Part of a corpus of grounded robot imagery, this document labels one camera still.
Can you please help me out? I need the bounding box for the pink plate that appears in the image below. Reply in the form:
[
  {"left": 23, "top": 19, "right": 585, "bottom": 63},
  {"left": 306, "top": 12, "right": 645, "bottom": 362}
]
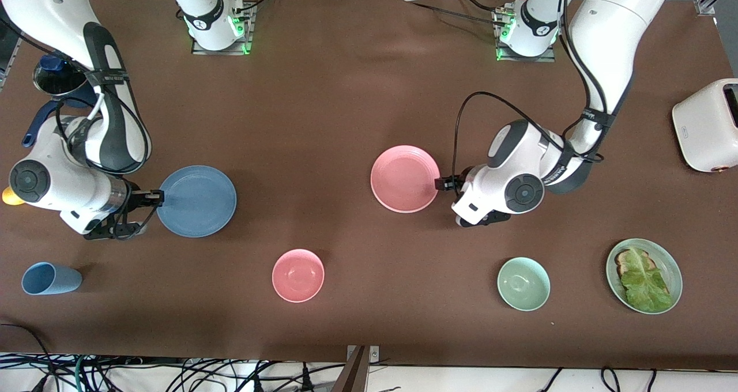
[{"left": 370, "top": 145, "right": 440, "bottom": 213}]

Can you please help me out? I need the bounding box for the blue plate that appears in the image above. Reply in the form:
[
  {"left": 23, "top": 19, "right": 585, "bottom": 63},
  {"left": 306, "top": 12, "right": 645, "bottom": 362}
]
[{"left": 156, "top": 165, "right": 238, "bottom": 238}]

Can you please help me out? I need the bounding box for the blue cup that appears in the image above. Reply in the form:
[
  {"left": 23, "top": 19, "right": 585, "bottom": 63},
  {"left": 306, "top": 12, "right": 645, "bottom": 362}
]
[{"left": 21, "top": 262, "right": 83, "bottom": 296}]

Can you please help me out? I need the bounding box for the green bowl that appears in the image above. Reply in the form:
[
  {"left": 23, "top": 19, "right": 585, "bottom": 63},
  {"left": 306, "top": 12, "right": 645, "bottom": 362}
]
[{"left": 497, "top": 257, "right": 551, "bottom": 312}]

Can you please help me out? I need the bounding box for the dark blue saucepan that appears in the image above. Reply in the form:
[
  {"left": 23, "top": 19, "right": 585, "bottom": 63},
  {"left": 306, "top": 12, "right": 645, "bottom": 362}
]
[{"left": 22, "top": 55, "right": 99, "bottom": 148}]

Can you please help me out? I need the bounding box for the brown table cover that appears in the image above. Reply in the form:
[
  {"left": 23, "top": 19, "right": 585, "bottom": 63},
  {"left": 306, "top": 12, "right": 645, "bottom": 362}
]
[{"left": 0, "top": 0, "right": 738, "bottom": 372}]

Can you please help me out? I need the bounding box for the glass lid with blue knob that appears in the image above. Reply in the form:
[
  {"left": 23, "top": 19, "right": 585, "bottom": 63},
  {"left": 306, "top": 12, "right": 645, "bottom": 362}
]
[{"left": 33, "top": 55, "right": 88, "bottom": 97}]

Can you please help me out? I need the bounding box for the pink bowl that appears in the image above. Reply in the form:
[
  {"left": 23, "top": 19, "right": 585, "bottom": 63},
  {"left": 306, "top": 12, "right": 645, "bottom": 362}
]
[{"left": 272, "top": 248, "right": 325, "bottom": 303}]

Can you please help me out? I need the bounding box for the bread slice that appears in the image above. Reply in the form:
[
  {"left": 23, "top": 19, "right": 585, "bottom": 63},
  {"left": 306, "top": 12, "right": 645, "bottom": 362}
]
[{"left": 615, "top": 249, "right": 655, "bottom": 277}]

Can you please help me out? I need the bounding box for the green lettuce leaf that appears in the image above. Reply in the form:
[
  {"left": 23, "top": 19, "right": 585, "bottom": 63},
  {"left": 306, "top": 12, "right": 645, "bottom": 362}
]
[{"left": 620, "top": 248, "right": 673, "bottom": 312}]

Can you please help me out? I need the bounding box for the green plate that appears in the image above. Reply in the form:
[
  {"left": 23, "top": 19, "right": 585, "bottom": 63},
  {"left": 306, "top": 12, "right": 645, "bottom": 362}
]
[{"left": 605, "top": 238, "right": 683, "bottom": 315}]

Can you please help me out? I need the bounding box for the white toaster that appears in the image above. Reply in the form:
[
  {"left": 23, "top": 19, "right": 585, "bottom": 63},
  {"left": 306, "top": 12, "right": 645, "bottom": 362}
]
[{"left": 672, "top": 78, "right": 738, "bottom": 174}]

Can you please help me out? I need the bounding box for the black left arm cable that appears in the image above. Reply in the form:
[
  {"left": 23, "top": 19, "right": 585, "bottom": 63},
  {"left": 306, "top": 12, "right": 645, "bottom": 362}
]
[{"left": 453, "top": 0, "right": 606, "bottom": 197}]

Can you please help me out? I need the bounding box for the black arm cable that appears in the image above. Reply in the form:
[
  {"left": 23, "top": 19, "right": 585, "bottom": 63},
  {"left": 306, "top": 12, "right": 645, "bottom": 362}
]
[
  {"left": 453, "top": 0, "right": 606, "bottom": 197},
  {"left": 55, "top": 63, "right": 153, "bottom": 240}
]

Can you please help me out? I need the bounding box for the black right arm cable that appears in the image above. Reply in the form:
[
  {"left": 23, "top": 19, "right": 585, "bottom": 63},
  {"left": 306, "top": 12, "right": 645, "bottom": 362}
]
[{"left": 55, "top": 63, "right": 153, "bottom": 240}]

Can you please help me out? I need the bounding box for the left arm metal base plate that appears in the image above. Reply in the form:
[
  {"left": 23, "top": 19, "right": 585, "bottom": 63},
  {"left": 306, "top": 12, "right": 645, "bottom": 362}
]
[{"left": 495, "top": 9, "right": 557, "bottom": 63}]

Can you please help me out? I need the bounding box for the black floor cable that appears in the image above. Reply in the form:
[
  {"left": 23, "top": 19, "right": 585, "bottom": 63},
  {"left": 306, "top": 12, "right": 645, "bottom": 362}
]
[{"left": 0, "top": 322, "right": 55, "bottom": 381}]

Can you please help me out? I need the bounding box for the black base cable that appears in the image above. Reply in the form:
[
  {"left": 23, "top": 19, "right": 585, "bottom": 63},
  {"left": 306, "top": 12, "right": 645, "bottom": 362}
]
[
  {"left": 404, "top": 0, "right": 502, "bottom": 27},
  {"left": 234, "top": 0, "right": 286, "bottom": 15}
]

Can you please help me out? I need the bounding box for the small metal bracket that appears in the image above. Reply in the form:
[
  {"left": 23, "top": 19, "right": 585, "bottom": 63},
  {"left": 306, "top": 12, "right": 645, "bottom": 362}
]
[{"left": 346, "top": 345, "right": 380, "bottom": 363}]

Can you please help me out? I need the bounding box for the brown post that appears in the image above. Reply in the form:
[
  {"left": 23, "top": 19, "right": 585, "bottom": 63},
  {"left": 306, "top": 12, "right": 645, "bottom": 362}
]
[{"left": 340, "top": 346, "right": 370, "bottom": 392}]

